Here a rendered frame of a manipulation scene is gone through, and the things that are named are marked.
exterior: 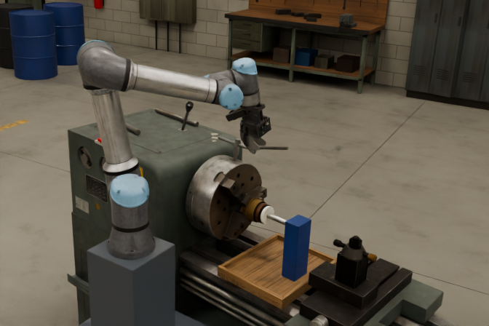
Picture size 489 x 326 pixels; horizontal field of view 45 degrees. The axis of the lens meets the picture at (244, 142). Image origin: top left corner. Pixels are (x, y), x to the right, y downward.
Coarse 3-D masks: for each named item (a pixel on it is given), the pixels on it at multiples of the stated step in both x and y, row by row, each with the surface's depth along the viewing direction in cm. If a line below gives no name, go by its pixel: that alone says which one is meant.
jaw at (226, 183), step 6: (222, 174) 220; (216, 180) 219; (222, 180) 218; (228, 180) 219; (222, 186) 219; (228, 186) 217; (234, 186) 218; (228, 192) 219; (234, 192) 219; (240, 192) 219; (234, 198) 221; (240, 198) 219; (246, 198) 220; (240, 204) 222; (246, 204) 220
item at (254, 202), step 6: (258, 198) 224; (252, 204) 220; (258, 204) 220; (264, 204) 219; (246, 210) 220; (252, 210) 219; (258, 210) 218; (246, 216) 221; (252, 216) 219; (258, 216) 217; (258, 222) 220
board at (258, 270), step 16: (272, 240) 239; (240, 256) 224; (256, 256) 229; (272, 256) 229; (320, 256) 229; (224, 272) 216; (240, 272) 218; (256, 272) 218; (272, 272) 218; (256, 288) 206; (272, 288) 209; (288, 288) 209; (304, 288) 209; (272, 304) 203; (288, 304) 203
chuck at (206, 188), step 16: (224, 160) 227; (240, 160) 232; (208, 176) 221; (240, 176) 226; (256, 176) 234; (208, 192) 217; (224, 192) 221; (192, 208) 222; (208, 208) 217; (224, 208) 224; (240, 208) 232; (208, 224) 219; (224, 224) 226
